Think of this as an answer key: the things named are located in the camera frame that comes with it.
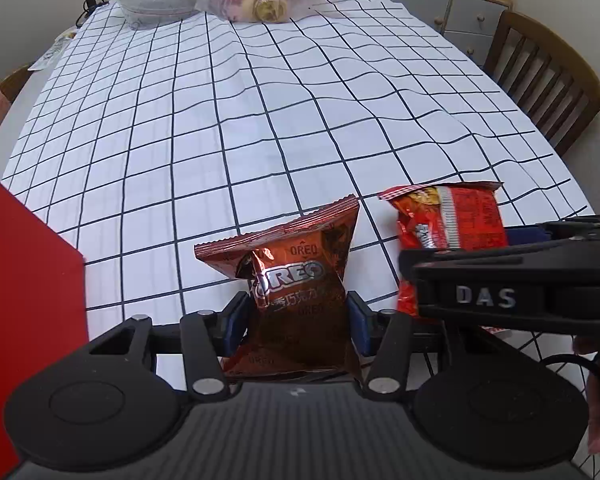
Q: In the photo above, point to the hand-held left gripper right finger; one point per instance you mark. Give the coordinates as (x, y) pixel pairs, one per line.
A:
(360, 325)

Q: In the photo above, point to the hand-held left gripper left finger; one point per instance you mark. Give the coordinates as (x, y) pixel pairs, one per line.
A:
(236, 325)

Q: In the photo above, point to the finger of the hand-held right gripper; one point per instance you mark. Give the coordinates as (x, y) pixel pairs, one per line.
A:
(480, 257)
(580, 230)

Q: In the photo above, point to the red snack packet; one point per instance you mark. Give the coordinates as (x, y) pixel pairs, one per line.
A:
(460, 220)

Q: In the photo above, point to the brown cookie packet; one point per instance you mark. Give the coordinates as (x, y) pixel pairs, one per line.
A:
(290, 270)

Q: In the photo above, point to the red cardboard box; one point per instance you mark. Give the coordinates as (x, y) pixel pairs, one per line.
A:
(25, 285)

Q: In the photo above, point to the dark wooden chair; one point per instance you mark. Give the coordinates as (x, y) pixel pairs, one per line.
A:
(555, 75)

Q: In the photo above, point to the white checked tablecloth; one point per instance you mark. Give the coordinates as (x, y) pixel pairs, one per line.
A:
(280, 110)

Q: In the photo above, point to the grey wooden cabinet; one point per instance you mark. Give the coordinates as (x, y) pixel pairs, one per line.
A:
(460, 10)

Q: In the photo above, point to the papers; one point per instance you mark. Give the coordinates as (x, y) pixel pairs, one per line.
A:
(55, 52)

